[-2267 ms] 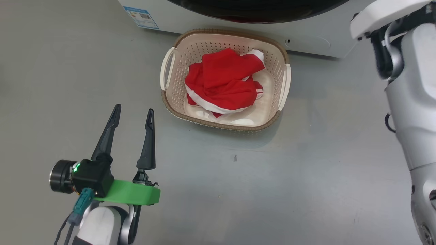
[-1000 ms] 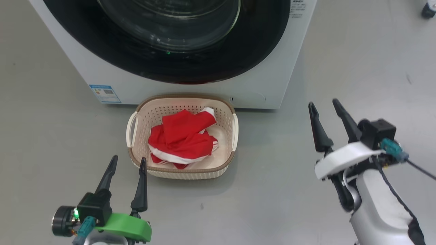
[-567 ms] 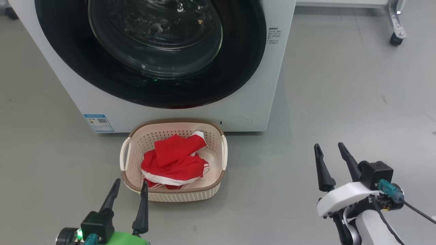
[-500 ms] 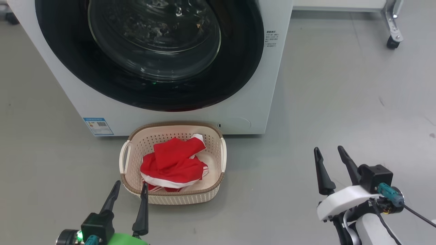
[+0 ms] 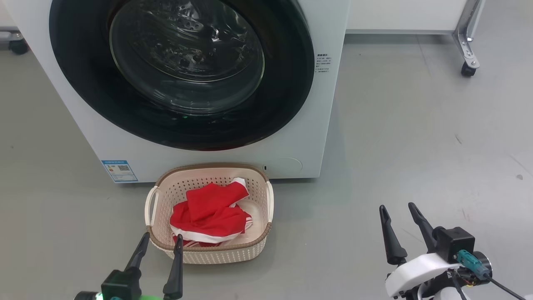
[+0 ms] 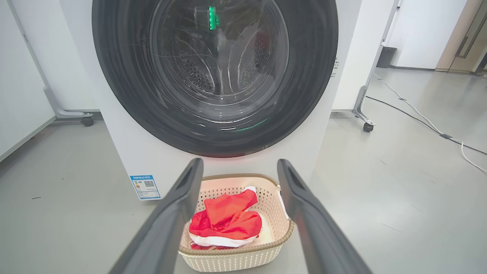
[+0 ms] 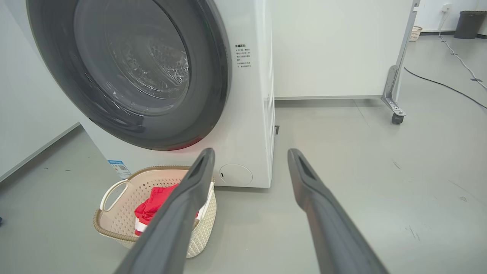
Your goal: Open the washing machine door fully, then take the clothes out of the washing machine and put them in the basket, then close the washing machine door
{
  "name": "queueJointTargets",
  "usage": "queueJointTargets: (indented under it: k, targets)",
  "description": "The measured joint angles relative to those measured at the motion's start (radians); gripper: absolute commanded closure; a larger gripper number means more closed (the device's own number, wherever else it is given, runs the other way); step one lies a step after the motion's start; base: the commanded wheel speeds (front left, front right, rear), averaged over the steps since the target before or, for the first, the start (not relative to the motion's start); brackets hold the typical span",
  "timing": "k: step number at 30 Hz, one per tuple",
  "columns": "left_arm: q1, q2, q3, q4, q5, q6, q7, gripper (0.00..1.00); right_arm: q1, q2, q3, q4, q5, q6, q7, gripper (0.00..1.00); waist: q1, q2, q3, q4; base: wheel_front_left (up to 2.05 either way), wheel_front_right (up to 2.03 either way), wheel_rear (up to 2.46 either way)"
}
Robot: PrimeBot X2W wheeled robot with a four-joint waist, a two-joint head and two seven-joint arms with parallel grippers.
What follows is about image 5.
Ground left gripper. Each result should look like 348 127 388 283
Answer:
95 232 184 300

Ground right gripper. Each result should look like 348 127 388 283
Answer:
379 202 461 298

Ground red and white garment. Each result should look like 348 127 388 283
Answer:
170 178 253 248

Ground round dark glass washer door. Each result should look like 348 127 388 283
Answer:
49 0 315 151

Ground cream perforated laundry basket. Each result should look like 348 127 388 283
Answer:
144 162 274 265

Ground white washing machine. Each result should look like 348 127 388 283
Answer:
4 0 351 184

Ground steel washer drum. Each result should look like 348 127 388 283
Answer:
112 0 264 113

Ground blue energy label sticker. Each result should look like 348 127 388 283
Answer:
101 160 138 183

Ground teal plug camera cable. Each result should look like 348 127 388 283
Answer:
457 250 527 300

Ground metal panel leg bracket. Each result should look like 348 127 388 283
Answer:
453 0 486 69

